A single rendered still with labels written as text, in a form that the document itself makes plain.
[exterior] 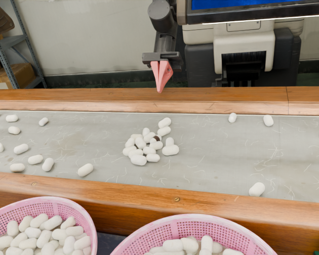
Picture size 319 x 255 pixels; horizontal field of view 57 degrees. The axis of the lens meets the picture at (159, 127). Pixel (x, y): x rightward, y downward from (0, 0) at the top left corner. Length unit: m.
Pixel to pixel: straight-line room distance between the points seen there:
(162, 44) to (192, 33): 0.67
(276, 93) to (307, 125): 0.13
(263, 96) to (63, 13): 2.39
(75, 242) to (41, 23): 2.71
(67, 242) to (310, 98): 0.64
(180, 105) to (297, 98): 0.30
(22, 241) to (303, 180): 0.52
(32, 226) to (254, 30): 0.97
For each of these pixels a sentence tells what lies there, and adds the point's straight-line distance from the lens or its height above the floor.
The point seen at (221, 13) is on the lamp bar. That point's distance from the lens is 0.44.
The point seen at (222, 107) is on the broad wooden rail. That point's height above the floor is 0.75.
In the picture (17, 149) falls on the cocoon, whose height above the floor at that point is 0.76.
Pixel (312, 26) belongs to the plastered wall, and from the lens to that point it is 2.75.
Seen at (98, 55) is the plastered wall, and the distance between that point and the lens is 2.96.
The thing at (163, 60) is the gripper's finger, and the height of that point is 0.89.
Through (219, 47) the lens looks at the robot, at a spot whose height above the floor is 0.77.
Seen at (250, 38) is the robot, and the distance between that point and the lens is 1.17.
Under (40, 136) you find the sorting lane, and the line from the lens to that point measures 0.88.
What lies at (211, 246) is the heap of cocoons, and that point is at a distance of 0.50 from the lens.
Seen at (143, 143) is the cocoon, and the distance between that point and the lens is 0.69.
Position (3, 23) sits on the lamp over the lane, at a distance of 0.67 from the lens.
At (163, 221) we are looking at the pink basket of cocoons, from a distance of 0.50.
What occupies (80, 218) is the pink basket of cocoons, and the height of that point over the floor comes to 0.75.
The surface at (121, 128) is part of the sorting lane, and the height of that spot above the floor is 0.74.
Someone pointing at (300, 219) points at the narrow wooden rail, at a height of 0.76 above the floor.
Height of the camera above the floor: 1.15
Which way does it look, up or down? 33 degrees down
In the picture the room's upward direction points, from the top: 10 degrees counter-clockwise
